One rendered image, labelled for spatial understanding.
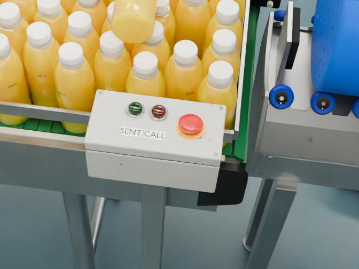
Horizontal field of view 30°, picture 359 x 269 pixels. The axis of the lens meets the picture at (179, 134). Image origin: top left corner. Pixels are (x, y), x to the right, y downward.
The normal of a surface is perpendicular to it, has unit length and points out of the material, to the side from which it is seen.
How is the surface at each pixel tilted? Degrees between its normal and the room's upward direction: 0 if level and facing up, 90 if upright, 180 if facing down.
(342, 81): 97
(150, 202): 90
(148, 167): 90
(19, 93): 90
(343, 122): 52
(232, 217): 0
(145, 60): 0
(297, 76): 0
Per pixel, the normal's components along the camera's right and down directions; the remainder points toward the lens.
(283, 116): -0.07, 0.29
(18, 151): -0.12, 0.82
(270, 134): -0.10, 0.58
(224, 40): 0.05, -0.56
